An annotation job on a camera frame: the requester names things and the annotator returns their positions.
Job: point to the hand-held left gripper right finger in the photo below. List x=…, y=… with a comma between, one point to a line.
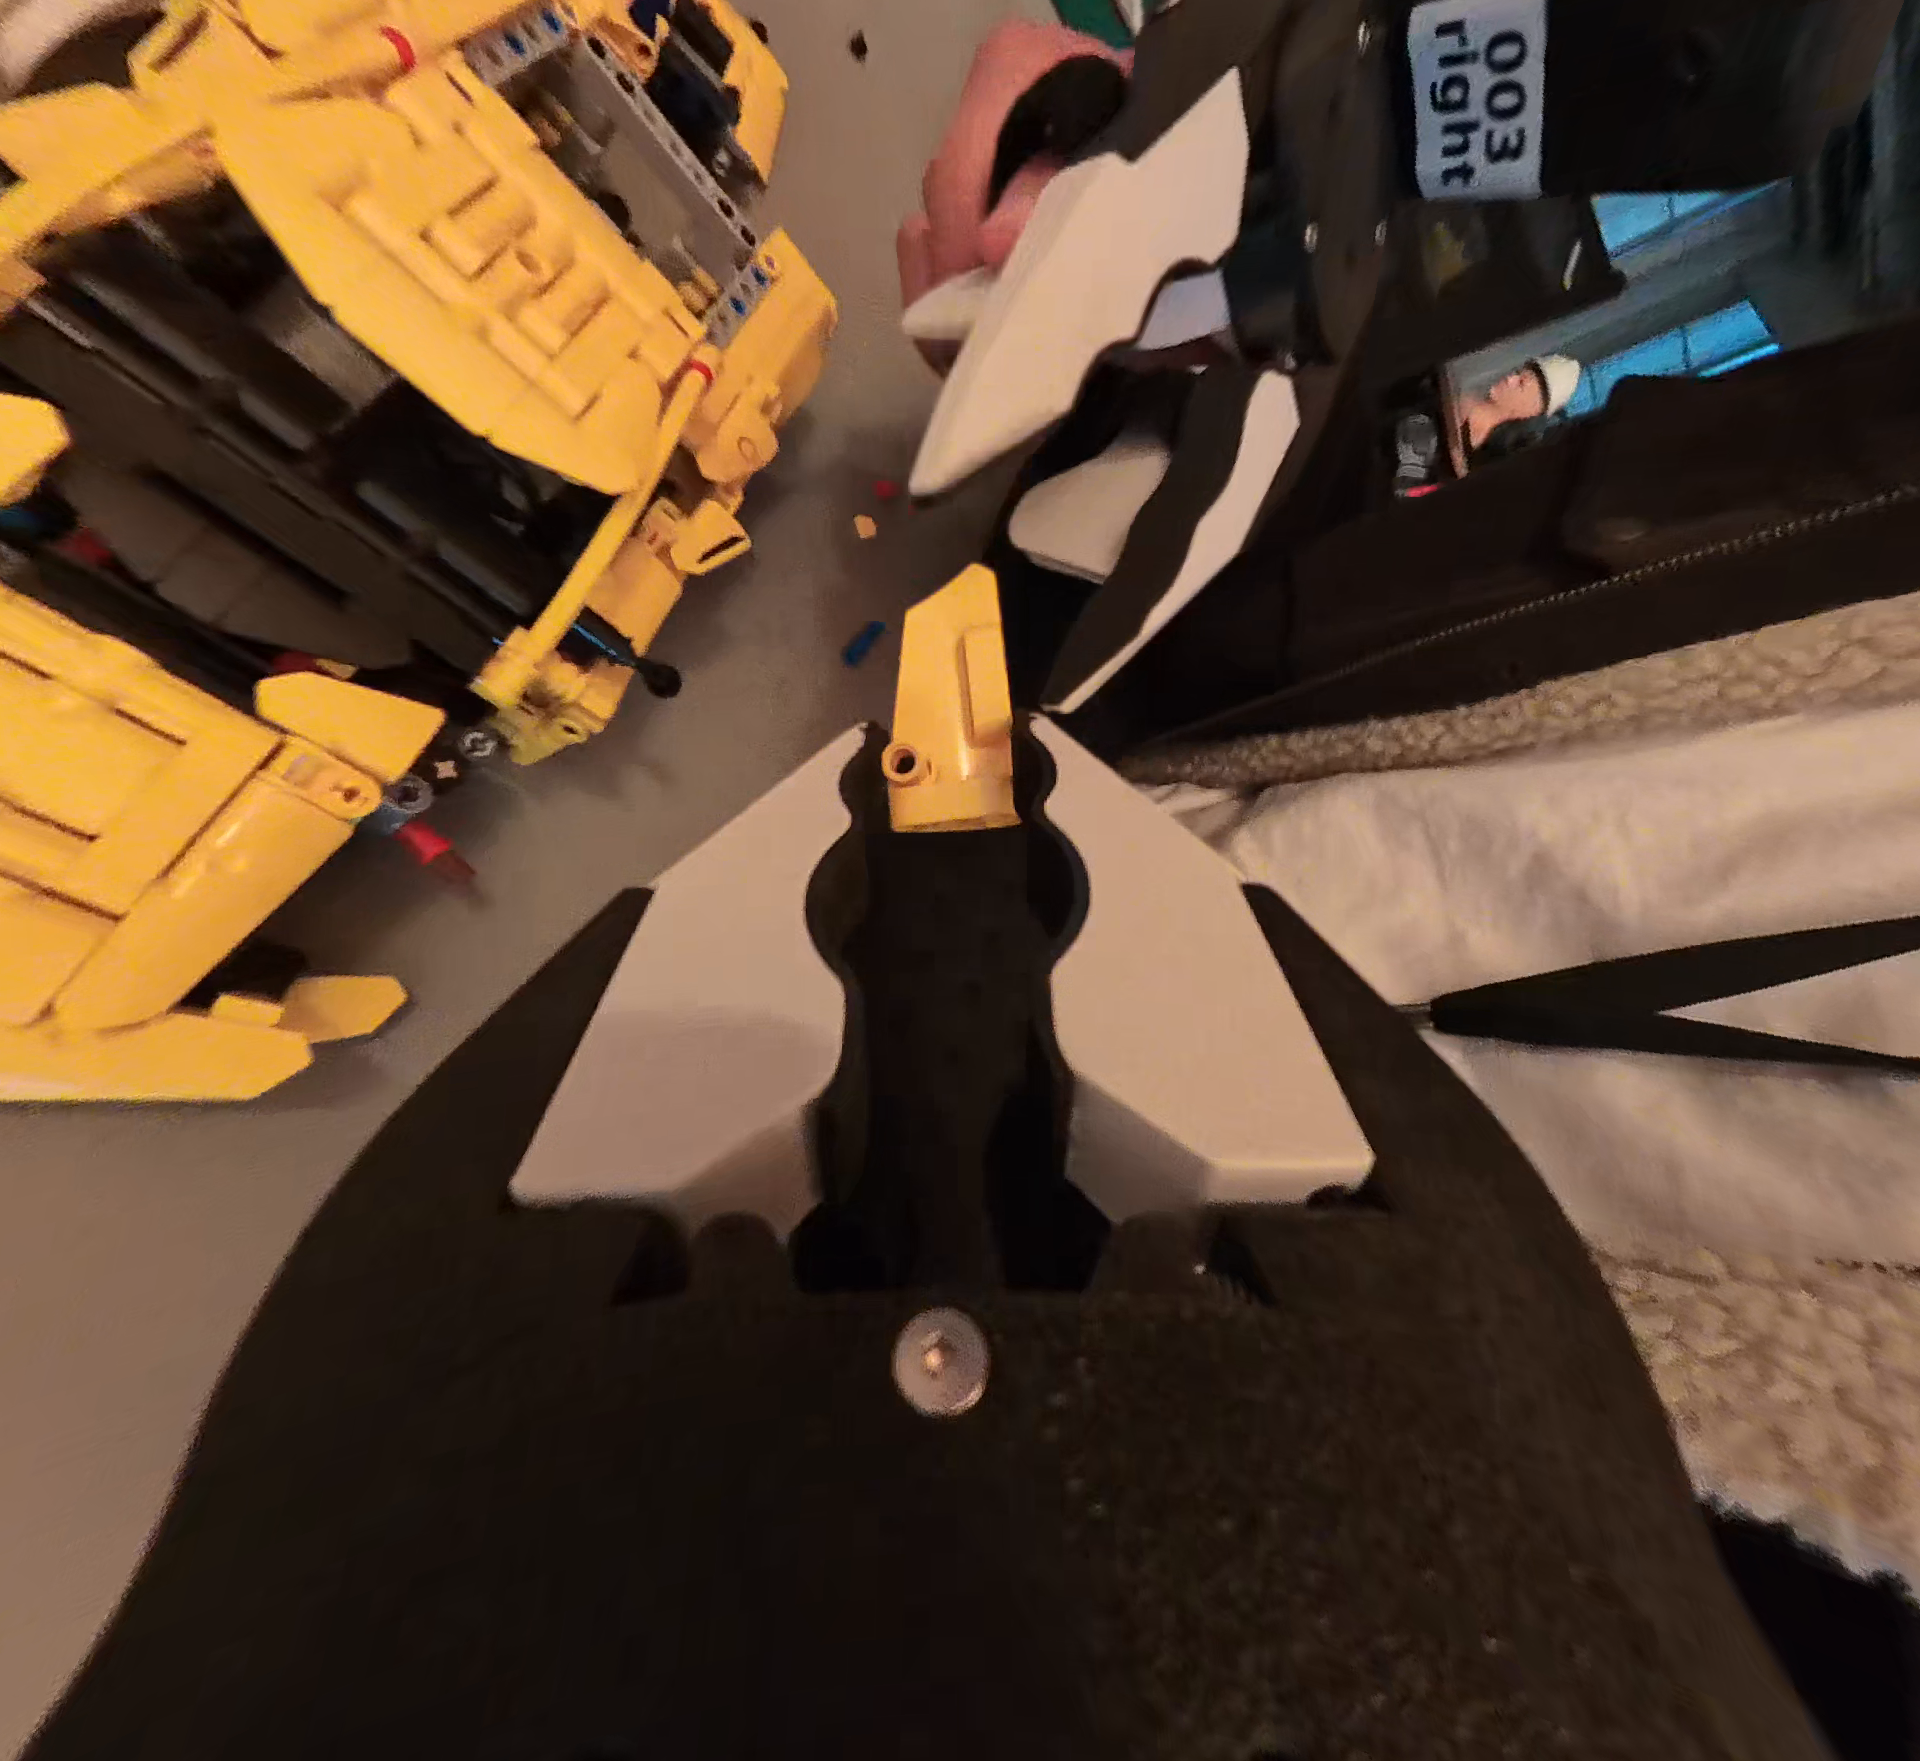
x=1201, y=1041

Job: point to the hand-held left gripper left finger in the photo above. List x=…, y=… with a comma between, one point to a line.
x=690, y=1041

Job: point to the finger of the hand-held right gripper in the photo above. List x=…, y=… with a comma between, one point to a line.
x=1080, y=278
x=1215, y=501

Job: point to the yellow brick door panel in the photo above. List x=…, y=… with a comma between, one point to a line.
x=945, y=727

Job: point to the blue brick pin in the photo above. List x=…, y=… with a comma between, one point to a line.
x=863, y=644

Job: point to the yellow brick car model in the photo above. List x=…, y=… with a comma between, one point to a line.
x=450, y=231

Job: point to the grey desk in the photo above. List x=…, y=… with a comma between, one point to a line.
x=840, y=216

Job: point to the person's right hand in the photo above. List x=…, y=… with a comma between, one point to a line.
x=961, y=187

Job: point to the scattered small brick pins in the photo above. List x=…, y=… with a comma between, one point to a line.
x=857, y=44

